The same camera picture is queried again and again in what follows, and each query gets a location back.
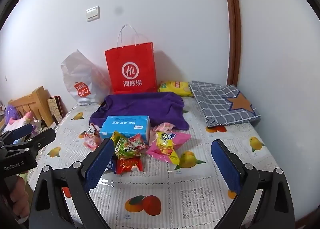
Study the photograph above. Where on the pink snack packet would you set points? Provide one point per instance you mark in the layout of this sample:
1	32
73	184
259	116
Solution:
180	140

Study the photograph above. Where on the yellow chip bag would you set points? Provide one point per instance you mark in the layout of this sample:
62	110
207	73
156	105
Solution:
172	86

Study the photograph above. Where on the pink white plush toy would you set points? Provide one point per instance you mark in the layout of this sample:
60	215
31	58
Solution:
25	117

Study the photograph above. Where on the small red snack packet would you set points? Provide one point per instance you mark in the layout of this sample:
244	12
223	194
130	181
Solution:
137	143

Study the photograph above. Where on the blue tissue pack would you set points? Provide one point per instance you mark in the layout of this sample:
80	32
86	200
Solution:
125	124

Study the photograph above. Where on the large red snack packet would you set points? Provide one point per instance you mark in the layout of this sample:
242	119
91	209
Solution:
128	165

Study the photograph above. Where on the panda print snack packet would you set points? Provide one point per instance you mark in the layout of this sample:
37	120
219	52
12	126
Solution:
91	135

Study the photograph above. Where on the brown door frame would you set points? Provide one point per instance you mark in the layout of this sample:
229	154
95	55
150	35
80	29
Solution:
233	31

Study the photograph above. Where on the patterned picture frame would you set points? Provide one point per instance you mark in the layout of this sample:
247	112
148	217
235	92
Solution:
55	109

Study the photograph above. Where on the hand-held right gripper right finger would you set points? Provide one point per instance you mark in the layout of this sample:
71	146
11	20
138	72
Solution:
225	166

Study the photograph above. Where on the wooden headboard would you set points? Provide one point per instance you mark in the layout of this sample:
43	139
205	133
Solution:
37	99

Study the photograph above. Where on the purple plush toy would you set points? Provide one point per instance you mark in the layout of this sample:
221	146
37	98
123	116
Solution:
11	113

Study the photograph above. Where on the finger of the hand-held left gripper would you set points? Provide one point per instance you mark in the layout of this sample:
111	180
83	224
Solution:
22	129
42	139

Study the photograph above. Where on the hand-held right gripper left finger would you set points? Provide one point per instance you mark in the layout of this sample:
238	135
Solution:
100	164

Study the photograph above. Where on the red paper bag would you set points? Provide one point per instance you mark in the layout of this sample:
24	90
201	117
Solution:
130	56

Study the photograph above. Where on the purple towel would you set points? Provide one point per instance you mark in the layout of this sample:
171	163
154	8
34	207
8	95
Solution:
140	104

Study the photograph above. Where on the white light switch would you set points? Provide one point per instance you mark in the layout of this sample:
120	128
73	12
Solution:
93	13

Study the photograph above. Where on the person's left hand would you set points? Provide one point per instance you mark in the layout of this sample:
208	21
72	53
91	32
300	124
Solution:
20	199

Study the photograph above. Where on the green snack packet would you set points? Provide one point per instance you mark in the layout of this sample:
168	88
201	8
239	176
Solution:
122	148

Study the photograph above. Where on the blue cookie packet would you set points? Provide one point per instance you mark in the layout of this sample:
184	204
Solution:
111	165

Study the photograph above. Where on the pale pink wrapper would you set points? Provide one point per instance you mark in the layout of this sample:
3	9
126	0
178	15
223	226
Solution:
163	127

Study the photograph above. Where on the yellow triangular snack packet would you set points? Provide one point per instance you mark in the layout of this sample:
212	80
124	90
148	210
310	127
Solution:
165	149

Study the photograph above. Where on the white plastic bag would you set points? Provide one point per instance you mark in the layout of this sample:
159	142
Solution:
75	74

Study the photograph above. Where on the grey checked cloth with star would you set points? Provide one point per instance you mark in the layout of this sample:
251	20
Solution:
220	109

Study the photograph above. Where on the fruit print tablecloth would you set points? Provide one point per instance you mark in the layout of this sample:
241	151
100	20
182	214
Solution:
187	181

